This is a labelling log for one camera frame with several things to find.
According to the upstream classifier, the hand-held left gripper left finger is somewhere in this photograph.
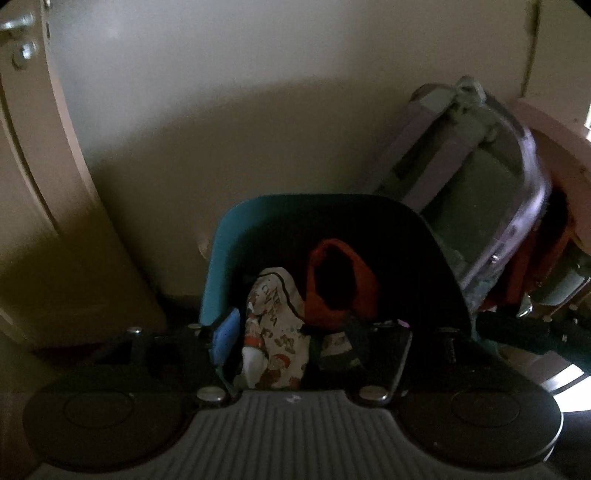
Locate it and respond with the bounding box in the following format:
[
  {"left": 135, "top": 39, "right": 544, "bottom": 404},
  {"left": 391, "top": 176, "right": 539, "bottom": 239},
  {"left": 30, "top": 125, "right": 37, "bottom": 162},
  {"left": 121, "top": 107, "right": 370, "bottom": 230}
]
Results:
[{"left": 127, "top": 308, "right": 243, "bottom": 407}]

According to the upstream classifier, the red-orange knit item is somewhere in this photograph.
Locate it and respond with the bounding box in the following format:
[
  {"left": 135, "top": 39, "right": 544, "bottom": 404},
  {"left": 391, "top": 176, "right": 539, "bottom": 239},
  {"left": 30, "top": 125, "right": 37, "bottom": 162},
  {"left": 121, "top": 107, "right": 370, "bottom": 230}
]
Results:
[{"left": 305, "top": 238, "right": 380, "bottom": 329}]

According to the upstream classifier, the beige door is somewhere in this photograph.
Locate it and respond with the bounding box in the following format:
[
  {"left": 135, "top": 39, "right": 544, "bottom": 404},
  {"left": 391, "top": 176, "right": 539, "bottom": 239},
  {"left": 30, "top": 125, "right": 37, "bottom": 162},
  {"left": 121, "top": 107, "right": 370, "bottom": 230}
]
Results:
[{"left": 0, "top": 0, "right": 168, "bottom": 348}]

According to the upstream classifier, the round door lock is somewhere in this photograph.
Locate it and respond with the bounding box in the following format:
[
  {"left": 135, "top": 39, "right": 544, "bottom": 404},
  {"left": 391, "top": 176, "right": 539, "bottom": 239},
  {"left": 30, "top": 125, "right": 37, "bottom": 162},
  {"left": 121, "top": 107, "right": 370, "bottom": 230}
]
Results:
[{"left": 11, "top": 41, "right": 38, "bottom": 70}]

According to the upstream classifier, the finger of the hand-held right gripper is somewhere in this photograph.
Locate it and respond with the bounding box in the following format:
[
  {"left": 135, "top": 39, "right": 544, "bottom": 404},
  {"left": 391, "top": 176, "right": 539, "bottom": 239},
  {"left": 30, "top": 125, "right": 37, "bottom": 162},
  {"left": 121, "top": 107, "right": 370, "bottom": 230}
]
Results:
[{"left": 475, "top": 313, "right": 555, "bottom": 357}]

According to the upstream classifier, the metal door handle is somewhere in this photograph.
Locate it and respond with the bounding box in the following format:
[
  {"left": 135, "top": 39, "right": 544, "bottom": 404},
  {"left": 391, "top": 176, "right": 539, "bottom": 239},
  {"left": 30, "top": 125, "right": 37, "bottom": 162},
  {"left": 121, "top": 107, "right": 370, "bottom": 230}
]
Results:
[{"left": 0, "top": 11, "right": 38, "bottom": 34}]

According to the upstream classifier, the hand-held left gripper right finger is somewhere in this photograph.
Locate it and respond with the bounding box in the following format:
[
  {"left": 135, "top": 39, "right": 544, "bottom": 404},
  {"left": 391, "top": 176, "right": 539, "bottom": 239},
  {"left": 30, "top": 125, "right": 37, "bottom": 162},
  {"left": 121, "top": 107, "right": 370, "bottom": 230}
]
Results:
[{"left": 358, "top": 318, "right": 462, "bottom": 404}]

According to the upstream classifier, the dark crumpled wrapper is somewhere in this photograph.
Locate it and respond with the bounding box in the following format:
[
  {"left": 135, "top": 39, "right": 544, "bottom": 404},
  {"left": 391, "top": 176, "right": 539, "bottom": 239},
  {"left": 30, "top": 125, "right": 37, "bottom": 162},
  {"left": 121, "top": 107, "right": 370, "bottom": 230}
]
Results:
[{"left": 316, "top": 318, "right": 377, "bottom": 372}]

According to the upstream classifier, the purple backpack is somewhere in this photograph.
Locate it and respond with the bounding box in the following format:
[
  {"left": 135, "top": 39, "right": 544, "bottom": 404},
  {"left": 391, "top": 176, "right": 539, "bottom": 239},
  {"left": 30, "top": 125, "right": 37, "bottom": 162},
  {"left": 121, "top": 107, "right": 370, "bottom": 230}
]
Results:
[{"left": 372, "top": 76, "right": 554, "bottom": 301}]

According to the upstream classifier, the red cloth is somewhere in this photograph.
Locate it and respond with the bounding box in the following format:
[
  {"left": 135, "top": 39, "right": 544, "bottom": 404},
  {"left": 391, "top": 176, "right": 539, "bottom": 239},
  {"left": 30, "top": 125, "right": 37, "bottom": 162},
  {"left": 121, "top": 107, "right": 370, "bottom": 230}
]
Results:
[{"left": 478, "top": 189, "right": 578, "bottom": 317}]

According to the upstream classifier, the teal plastic bin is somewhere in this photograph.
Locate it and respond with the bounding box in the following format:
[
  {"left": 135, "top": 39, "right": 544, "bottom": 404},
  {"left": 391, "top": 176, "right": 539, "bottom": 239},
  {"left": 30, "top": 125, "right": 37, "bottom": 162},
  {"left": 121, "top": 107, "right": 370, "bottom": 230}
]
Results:
[{"left": 198, "top": 193, "right": 478, "bottom": 398}]

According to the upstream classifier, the white patterned cloth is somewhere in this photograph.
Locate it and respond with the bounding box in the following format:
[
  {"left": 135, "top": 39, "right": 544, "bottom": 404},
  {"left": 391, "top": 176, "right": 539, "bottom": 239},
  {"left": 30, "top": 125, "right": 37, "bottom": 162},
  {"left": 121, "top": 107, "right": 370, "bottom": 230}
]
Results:
[{"left": 232, "top": 267, "right": 313, "bottom": 391}]

